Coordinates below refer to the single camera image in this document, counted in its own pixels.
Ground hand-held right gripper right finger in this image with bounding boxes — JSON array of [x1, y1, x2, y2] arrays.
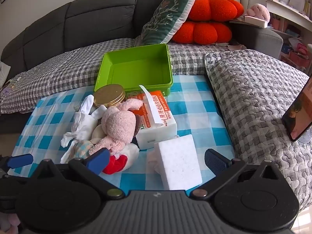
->
[[190, 149, 281, 199]]

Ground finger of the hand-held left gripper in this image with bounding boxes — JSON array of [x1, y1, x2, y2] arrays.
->
[[0, 153, 34, 176]]

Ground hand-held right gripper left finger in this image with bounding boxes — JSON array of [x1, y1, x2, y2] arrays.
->
[[32, 148, 125, 198]]

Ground red white santa hat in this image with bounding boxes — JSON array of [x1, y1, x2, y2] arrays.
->
[[102, 143, 140, 175]]

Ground pale floral cloth doll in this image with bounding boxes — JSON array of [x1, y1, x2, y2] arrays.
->
[[60, 139, 95, 164]]

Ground pink bunny plush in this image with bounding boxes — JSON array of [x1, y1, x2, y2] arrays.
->
[[88, 99, 144, 156]]

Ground white plush bunny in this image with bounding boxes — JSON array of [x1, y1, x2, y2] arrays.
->
[[60, 95, 108, 148]]

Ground green plastic box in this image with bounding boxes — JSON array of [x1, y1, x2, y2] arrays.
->
[[94, 43, 174, 98]]

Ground person's left forearm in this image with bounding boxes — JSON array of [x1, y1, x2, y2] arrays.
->
[[0, 213, 21, 234]]

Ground light round powder puff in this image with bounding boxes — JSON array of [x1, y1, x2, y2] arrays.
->
[[91, 124, 106, 140]]

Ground white foam block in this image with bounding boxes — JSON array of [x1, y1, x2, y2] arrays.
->
[[153, 135, 203, 191]]

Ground dark brown round powder puff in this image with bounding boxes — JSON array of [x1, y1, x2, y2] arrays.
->
[[133, 114, 142, 137]]

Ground blue checkered cloth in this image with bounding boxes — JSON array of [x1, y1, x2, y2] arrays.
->
[[7, 74, 236, 195]]

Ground gold lid jar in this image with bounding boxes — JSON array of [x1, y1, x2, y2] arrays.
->
[[93, 84, 126, 109]]

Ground orange white tissue pack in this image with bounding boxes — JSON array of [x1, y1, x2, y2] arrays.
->
[[127, 85, 177, 149]]

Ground grey checked pillow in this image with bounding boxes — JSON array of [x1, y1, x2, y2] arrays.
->
[[203, 49, 312, 212]]

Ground orange carton box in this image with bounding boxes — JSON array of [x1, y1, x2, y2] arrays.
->
[[282, 74, 312, 142]]

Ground grey gingham sofa cover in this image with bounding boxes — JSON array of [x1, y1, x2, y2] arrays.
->
[[0, 38, 246, 114]]

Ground orange pumpkin cushion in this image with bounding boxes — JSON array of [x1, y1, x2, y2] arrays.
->
[[172, 21, 232, 45], [188, 0, 244, 22]]

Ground pink storage basket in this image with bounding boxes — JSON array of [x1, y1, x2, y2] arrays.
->
[[288, 43, 312, 69]]

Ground grey fabric sofa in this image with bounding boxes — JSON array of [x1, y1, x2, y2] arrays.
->
[[0, 0, 284, 132]]

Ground white long box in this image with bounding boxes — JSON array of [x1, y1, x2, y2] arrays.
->
[[244, 15, 268, 28]]

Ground green leaf pattern cushion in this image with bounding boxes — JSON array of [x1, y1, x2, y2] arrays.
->
[[141, 0, 197, 45]]

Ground pink plush toy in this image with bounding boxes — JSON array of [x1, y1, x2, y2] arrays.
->
[[246, 3, 271, 22]]

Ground white desk shelf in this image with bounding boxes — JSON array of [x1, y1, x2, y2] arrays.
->
[[249, 0, 312, 61]]

